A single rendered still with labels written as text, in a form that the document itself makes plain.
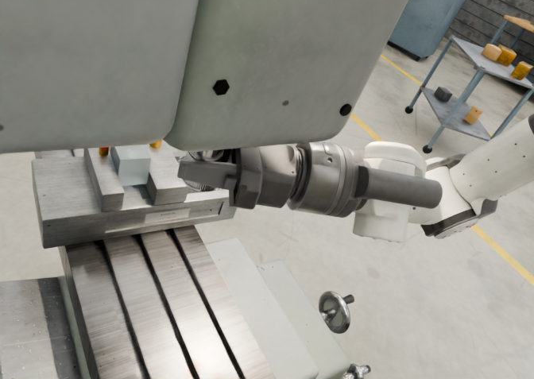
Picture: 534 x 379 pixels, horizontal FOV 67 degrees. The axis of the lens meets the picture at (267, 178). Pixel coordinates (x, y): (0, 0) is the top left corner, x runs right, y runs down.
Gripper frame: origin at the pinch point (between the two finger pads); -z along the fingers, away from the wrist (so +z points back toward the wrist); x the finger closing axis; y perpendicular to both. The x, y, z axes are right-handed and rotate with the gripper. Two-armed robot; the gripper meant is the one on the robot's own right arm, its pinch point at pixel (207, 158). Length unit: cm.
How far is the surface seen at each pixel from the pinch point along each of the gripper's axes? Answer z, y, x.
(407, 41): 307, 110, -517
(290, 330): 23.9, 38.9, -2.6
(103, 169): -13.9, 19.3, -17.9
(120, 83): -7.6, -16.2, 16.8
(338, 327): 48, 62, -18
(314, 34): 3.9, -19.1, 9.3
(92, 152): -16.5, 19.3, -21.8
